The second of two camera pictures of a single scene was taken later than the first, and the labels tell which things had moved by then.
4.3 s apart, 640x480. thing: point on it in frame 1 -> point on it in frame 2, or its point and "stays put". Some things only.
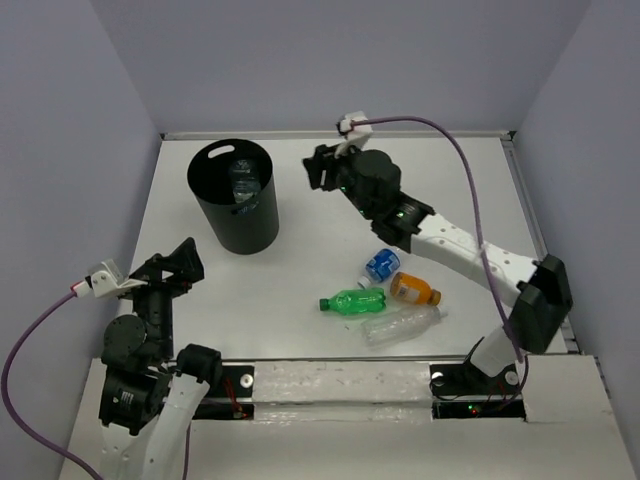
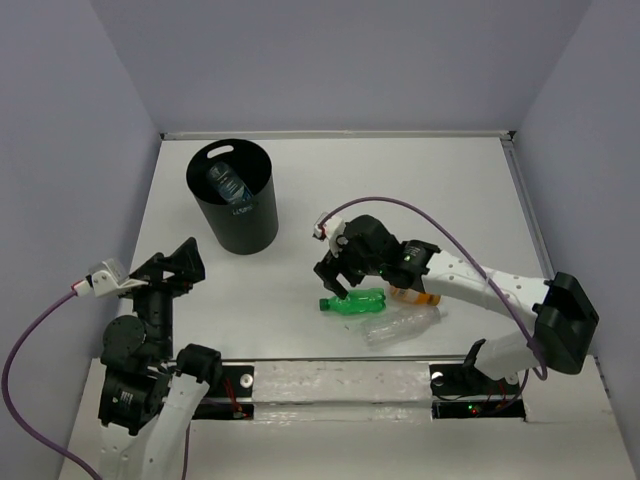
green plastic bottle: (353, 302) stays put
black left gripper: (186, 261) stays put
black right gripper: (315, 164) -> (328, 277)
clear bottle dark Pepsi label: (245, 180) -> (228, 183)
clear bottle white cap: (380, 329) stays put
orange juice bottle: (414, 289) stays put
